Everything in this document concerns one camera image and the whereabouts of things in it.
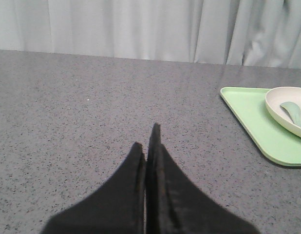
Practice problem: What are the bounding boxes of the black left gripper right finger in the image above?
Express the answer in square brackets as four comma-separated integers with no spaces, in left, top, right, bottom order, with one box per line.
[146,123,259,234]

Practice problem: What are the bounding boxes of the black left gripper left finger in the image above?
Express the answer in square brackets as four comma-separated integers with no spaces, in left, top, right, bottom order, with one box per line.
[42,142,146,234]

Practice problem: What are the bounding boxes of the cream round plate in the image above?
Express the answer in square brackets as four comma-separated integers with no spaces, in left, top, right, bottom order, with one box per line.
[265,87,301,138]

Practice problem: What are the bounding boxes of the light green serving tray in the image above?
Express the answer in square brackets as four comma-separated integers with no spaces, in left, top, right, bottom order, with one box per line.
[220,87,301,167]

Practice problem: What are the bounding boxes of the pale green plastic spoon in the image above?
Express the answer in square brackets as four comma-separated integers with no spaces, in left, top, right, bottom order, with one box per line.
[280,101,301,128]

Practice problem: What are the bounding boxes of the white curtain backdrop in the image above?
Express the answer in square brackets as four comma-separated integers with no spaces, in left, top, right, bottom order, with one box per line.
[0,0,301,69]

